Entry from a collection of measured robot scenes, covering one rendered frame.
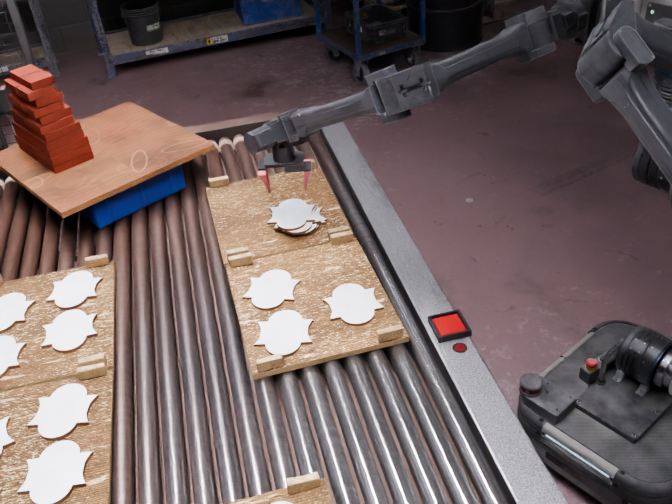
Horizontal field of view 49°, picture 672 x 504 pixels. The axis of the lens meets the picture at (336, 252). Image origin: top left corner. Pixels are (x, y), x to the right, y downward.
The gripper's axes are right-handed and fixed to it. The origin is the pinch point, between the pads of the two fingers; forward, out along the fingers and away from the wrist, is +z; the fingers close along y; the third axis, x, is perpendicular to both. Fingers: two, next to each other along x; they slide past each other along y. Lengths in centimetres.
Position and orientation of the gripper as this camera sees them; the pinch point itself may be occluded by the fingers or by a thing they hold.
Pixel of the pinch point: (287, 187)
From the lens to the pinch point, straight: 199.3
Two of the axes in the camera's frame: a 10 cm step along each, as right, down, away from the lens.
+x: -0.4, -5.8, 8.1
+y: 10.0, -0.7, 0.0
